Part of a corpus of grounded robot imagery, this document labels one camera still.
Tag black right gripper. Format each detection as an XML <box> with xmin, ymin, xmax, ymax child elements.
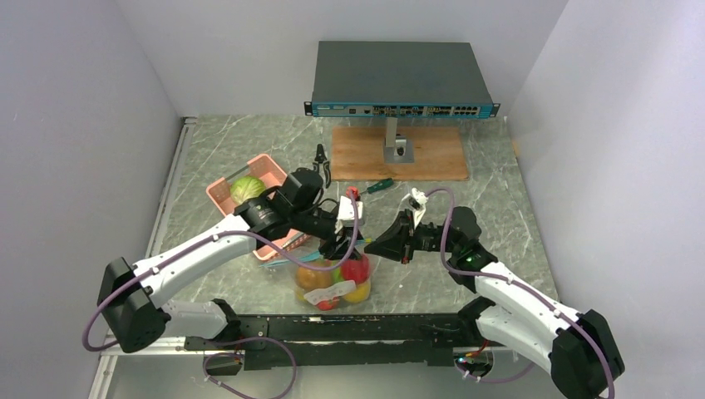
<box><xmin>364</xmin><ymin>209</ymin><xmax>459</xmax><ymax>265</ymax></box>

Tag red round fruit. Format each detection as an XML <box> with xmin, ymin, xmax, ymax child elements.
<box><xmin>340</xmin><ymin>255</ymin><xmax>371</xmax><ymax>284</ymax></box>

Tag clear zip top bag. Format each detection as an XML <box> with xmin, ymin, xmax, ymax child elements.
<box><xmin>253</xmin><ymin>235</ymin><xmax>373</xmax><ymax>312</ymax></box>

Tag brown potato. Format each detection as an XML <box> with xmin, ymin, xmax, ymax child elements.
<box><xmin>295</xmin><ymin>267</ymin><xmax>333</xmax><ymax>292</ymax></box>

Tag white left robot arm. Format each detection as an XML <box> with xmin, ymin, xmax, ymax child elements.
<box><xmin>96</xmin><ymin>168</ymin><xmax>363</xmax><ymax>353</ymax></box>

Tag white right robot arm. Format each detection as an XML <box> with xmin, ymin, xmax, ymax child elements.
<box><xmin>365</xmin><ymin>206</ymin><xmax>624</xmax><ymax>398</ymax></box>

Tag wooden board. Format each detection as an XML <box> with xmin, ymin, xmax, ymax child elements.
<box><xmin>330</xmin><ymin>126</ymin><xmax>470</xmax><ymax>181</ymax></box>

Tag pink plastic basket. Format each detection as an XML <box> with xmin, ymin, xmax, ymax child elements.
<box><xmin>206</xmin><ymin>154</ymin><xmax>309</xmax><ymax>262</ymax></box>

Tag green cabbage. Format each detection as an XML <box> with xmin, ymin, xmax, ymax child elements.
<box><xmin>229</xmin><ymin>175</ymin><xmax>267</xmax><ymax>204</ymax></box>

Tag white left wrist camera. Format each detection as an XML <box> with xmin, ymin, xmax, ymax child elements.
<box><xmin>336</xmin><ymin>188</ymin><xmax>365</xmax><ymax>229</ymax></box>

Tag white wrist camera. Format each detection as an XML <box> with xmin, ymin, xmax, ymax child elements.
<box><xmin>336</xmin><ymin>188</ymin><xmax>365</xmax><ymax>229</ymax></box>
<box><xmin>402</xmin><ymin>188</ymin><xmax>428</xmax><ymax>227</ymax></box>

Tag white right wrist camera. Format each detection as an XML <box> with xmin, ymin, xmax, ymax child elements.
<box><xmin>402</xmin><ymin>188</ymin><xmax>428</xmax><ymax>227</ymax></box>

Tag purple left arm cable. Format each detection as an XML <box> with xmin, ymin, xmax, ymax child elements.
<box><xmin>82</xmin><ymin>190</ymin><xmax>362</xmax><ymax>352</ymax></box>

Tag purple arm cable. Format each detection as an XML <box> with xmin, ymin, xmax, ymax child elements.
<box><xmin>82</xmin><ymin>190</ymin><xmax>362</xmax><ymax>352</ymax></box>
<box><xmin>421</xmin><ymin>187</ymin><xmax>617</xmax><ymax>399</ymax></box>

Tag green handled screwdriver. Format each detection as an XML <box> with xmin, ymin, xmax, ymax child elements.
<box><xmin>360</xmin><ymin>178</ymin><xmax>394</xmax><ymax>195</ymax></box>

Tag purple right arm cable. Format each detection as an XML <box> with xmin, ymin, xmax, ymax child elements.
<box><xmin>421</xmin><ymin>187</ymin><xmax>617</xmax><ymax>399</ymax></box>

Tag black handled pliers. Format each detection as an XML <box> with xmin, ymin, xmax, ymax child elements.
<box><xmin>313</xmin><ymin>143</ymin><xmax>332</xmax><ymax>189</ymax></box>

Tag metal stand post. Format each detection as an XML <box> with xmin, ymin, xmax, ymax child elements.
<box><xmin>383</xmin><ymin>117</ymin><xmax>414</xmax><ymax>164</ymax></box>

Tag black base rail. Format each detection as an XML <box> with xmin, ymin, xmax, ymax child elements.
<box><xmin>184</xmin><ymin>313</ymin><xmax>510</xmax><ymax>371</ymax></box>

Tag grey network switch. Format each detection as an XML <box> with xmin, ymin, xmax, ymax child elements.
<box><xmin>304</xmin><ymin>41</ymin><xmax>500</xmax><ymax>120</ymax></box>

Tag aluminium frame rail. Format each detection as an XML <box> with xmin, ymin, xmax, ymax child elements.
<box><xmin>87</xmin><ymin>116</ymin><xmax>198</xmax><ymax>399</ymax></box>

